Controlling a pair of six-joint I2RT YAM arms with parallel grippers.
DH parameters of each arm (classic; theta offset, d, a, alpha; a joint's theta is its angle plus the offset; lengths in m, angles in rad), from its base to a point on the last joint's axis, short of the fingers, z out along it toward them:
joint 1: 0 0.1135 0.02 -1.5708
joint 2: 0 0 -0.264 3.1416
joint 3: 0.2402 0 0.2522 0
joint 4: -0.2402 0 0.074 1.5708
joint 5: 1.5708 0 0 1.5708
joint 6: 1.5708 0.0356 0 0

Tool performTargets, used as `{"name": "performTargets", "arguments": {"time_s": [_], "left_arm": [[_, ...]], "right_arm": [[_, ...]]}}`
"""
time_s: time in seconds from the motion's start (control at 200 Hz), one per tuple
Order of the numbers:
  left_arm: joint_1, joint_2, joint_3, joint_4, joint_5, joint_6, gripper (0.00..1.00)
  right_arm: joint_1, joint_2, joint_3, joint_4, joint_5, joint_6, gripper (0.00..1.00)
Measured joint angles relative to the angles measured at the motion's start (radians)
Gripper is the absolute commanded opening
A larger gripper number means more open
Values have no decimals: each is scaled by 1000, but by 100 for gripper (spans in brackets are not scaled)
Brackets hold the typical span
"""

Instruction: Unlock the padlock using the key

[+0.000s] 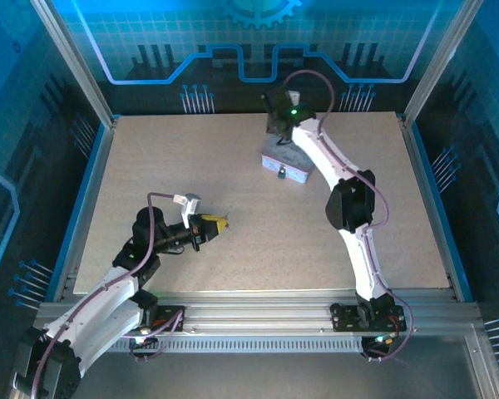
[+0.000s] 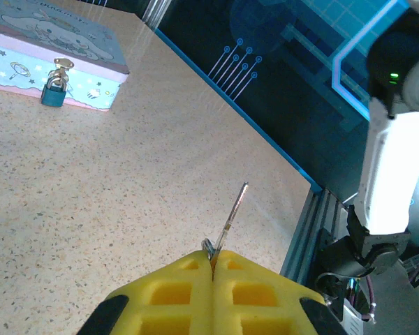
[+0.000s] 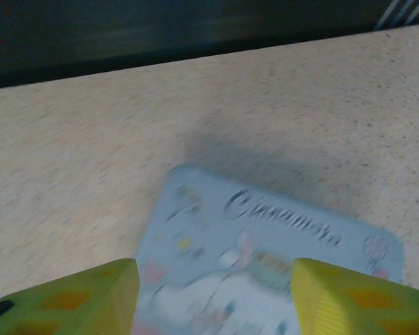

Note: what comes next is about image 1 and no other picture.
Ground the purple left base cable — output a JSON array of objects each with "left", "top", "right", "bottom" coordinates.
[{"left": 122, "top": 309, "right": 187, "bottom": 362}]

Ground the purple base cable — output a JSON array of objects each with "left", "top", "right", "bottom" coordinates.
[
  {"left": 122, "top": 309, "right": 187, "bottom": 362},
  {"left": 359, "top": 307, "right": 417, "bottom": 362}
]

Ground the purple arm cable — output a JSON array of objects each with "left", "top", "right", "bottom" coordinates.
[
  {"left": 283, "top": 69, "right": 415, "bottom": 329},
  {"left": 11, "top": 190, "right": 180, "bottom": 399}
]

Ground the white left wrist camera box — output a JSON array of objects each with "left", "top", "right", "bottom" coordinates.
[{"left": 172, "top": 192, "right": 201, "bottom": 229}]

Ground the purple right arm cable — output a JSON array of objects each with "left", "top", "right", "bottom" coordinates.
[{"left": 283, "top": 69, "right": 415, "bottom": 329}]

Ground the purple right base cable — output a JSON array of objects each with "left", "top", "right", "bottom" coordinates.
[{"left": 359, "top": 307, "right": 417, "bottom": 362}]

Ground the aluminium corner post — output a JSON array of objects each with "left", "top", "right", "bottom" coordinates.
[
  {"left": 29, "top": 0, "right": 120, "bottom": 128},
  {"left": 401, "top": 0, "right": 486, "bottom": 129}
]

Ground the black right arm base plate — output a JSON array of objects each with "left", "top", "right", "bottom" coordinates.
[{"left": 329, "top": 302, "right": 408, "bottom": 333}]

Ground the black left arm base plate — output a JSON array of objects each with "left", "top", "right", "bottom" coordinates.
[{"left": 139, "top": 305, "right": 186, "bottom": 333}]

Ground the aluminium front frame rail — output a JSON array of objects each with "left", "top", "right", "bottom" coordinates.
[{"left": 37, "top": 290, "right": 482, "bottom": 336}]

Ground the aluminium left corner post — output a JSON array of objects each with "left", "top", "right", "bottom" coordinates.
[{"left": 29, "top": 0, "right": 120, "bottom": 128}]

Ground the aluminium left side rail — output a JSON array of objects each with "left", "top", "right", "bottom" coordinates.
[{"left": 45, "top": 118, "right": 120, "bottom": 303}]

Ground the pastel cartoon tin box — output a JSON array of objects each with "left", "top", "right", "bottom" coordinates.
[{"left": 259, "top": 128, "right": 317, "bottom": 186}]

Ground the slotted grey cable duct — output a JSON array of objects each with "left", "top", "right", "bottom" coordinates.
[{"left": 103, "top": 337, "right": 471, "bottom": 353}]

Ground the small lit circuit board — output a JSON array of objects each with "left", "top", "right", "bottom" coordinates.
[
  {"left": 129, "top": 326, "right": 159, "bottom": 348},
  {"left": 363, "top": 332, "right": 400, "bottom": 350}
]

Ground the aluminium right side rail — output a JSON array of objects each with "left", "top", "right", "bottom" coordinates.
[{"left": 400, "top": 118, "right": 475, "bottom": 303}]

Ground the grey metal platform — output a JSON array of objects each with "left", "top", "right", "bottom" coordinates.
[{"left": 7, "top": 323, "right": 499, "bottom": 399}]

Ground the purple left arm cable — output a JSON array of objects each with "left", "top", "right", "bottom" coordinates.
[{"left": 11, "top": 190, "right": 180, "bottom": 399}]

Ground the aluminium right corner post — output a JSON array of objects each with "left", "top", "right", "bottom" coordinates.
[{"left": 401, "top": 0, "right": 486, "bottom": 129}]

